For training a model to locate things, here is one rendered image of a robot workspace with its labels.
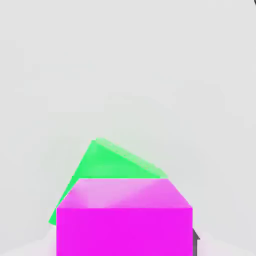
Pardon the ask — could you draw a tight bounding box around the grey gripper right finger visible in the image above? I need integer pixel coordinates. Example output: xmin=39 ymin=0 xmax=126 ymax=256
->
xmin=192 ymin=227 xmax=222 ymax=256

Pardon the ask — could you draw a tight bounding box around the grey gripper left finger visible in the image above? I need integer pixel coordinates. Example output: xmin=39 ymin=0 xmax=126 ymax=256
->
xmin=31 ymin=227 xmax=57 ymax=256

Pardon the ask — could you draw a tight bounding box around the small magenta cube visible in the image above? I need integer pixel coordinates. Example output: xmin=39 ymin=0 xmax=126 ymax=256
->
xmin=56 ymin=178 xmax=194 ymax=256

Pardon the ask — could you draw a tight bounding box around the small green cube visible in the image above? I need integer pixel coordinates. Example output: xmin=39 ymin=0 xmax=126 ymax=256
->
xmin=48 ymin=137 xmax=168 ymax=226

